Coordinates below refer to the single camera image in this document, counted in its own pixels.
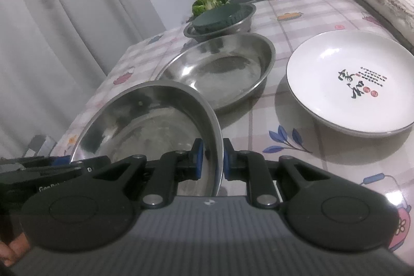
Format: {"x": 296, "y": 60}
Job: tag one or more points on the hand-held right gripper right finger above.
{"x": 227, "y": 162}

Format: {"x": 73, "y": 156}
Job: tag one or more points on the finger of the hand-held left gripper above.
{"x": 93, "y": 163}

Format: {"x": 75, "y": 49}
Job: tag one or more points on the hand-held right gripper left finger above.
{"x": 199, "y": 161}

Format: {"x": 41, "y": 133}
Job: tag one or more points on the small steel plate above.
{"x": 145, "y": 120}

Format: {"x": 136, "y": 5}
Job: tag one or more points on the large steel plate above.
{"x": 220, "y": 75}

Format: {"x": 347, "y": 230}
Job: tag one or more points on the white ceramic plate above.
{"x": 323, "y": 78}

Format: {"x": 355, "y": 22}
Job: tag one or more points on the green ceramic bowl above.
{"x": 213, "y": 20}

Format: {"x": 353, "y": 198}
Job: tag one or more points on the person's left hand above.
{"x": 13, "y": 251}

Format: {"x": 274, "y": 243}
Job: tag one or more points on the grey box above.
{"x": 40, "y": 146}

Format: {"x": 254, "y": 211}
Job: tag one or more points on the checked flowered tablecloth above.
{"x": 323, "y": 172}

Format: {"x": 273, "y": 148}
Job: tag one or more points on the white curtain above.
{"x": 64, "y": 20}

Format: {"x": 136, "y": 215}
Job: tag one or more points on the green broccoli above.
{"x": 208, "y": 2}

